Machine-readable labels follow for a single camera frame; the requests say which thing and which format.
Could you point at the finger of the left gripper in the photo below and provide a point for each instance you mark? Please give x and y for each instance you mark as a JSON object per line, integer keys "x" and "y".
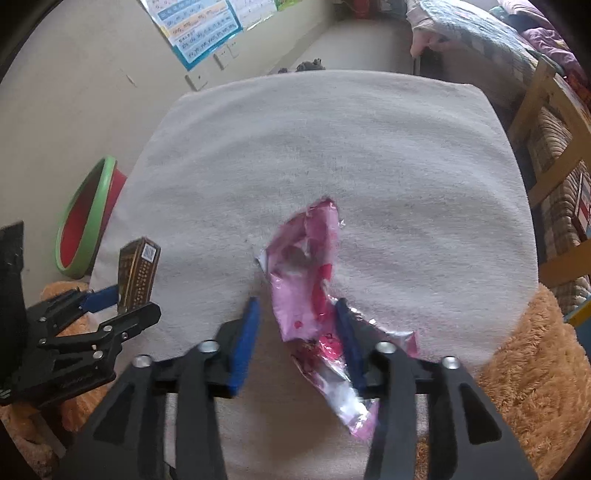
{"x": 75, "y": 302}
{"x": 120, "y": 328}

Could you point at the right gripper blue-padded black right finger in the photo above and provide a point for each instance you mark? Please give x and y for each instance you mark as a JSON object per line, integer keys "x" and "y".
{"x": 467, "y": 436}

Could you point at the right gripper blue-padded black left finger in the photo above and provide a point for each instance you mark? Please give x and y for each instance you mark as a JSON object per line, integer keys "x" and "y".
{"x": 124, "y": 436}

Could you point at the dark brown cigarette box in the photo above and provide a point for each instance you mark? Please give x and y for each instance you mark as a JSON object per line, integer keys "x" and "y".
{"x": 137, "y": 264}

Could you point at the pink foil wrapper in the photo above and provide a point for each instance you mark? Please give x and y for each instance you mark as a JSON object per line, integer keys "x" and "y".
{"x": 298, "y": 265}

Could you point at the green red trash bin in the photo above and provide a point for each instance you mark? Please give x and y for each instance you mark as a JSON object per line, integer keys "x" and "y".
{"x": 86, "y": 217}

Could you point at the orange plush blanket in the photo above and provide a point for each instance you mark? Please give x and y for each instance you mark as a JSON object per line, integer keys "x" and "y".
{"x": 539, "y": 380}

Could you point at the white towel cloth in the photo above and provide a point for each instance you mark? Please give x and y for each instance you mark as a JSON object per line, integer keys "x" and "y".
{"x": 400, "y": 194}

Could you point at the bed with plaid quilt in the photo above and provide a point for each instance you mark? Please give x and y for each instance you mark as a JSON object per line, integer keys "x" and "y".
{"x": 477, "y": 48}

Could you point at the purple bedding pile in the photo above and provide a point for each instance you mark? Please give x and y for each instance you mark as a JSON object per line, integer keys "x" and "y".
{"x": 537, "y": 30}

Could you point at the white wall socket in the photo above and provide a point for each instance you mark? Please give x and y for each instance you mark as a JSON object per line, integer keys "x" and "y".
{"x": 197, "y": 81}

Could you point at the blue educational wall poster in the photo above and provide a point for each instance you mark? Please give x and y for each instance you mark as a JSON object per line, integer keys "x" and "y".
{"x": 193, "y": 28}

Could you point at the white chart wall poster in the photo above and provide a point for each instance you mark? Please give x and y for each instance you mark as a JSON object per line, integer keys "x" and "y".
{"x": 252, "y": 12}

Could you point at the green chart wall poster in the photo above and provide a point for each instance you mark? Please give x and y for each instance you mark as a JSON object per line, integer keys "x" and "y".
{"x": 284, "y": 4}

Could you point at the wooden chair frame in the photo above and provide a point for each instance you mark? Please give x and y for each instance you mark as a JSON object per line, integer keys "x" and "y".
{"x": 550, "y": 135}

